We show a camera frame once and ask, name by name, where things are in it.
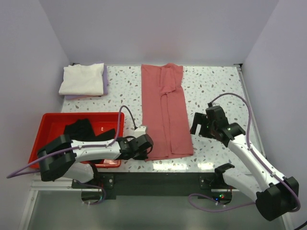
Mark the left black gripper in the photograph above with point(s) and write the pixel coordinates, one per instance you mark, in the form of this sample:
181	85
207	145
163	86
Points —
143	156

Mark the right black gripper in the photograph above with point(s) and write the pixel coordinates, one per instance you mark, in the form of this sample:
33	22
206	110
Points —
197	120

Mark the pink t shirt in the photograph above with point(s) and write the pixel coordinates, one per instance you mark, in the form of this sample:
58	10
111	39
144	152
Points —
164	112

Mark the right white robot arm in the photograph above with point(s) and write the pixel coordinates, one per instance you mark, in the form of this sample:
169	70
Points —
273	193

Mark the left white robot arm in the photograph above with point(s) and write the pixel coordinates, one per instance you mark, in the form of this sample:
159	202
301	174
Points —
64	157

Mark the black t shirt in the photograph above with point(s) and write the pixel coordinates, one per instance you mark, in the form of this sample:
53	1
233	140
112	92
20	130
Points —
82	130

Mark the folded lavender t shirt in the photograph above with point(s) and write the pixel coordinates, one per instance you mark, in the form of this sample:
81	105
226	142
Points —
105	88

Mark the folded white t shirt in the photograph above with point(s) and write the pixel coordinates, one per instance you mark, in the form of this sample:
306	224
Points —
83	80

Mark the red plastic bin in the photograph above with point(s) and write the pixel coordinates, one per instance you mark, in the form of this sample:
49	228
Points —
52	126

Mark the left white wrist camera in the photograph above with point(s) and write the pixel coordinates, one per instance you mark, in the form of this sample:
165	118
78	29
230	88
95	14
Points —
139	131

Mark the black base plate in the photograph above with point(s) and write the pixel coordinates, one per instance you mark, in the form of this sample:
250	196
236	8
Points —
164	184

